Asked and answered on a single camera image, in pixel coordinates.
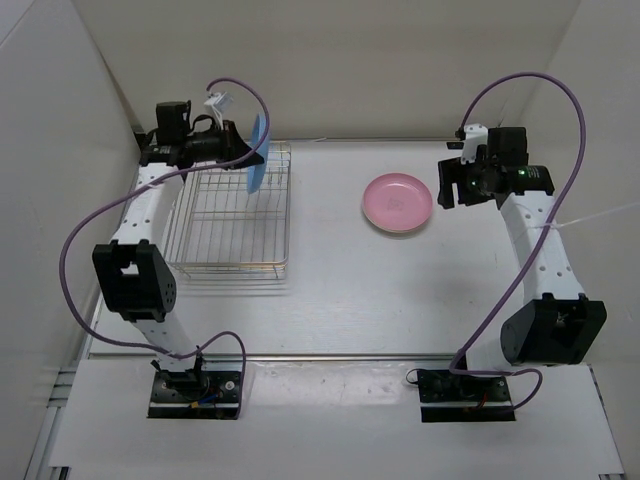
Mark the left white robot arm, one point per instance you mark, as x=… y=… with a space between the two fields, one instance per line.
x=135 y=280

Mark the cream plate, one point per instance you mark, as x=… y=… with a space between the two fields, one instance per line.
x=396 y=222

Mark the blue plate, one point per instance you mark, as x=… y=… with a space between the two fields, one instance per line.
x=255 y=173

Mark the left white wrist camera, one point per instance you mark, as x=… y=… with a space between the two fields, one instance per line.
x=216 y=104

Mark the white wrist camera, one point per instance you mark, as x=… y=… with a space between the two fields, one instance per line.
x=216 y=104
x=472 y=136

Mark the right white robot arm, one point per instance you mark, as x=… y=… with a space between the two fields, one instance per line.
x=483 y=355

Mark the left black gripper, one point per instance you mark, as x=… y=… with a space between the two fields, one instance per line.
x=242 y=149

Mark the pink plate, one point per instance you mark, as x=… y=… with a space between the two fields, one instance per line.
x=397 y=192

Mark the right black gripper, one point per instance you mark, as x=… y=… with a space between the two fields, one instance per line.
x=452 y=172

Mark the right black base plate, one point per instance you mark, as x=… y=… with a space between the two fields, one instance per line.
x=448 y=398

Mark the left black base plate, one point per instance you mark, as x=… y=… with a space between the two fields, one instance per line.
x=197 y=394

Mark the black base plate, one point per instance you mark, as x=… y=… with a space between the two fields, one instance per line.
x=448 y=398
x=197 y=394

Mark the metal wire dish rack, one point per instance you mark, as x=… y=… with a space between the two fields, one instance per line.
x=219 y=229

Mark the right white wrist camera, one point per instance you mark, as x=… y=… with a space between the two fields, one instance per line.
x=472 y=136

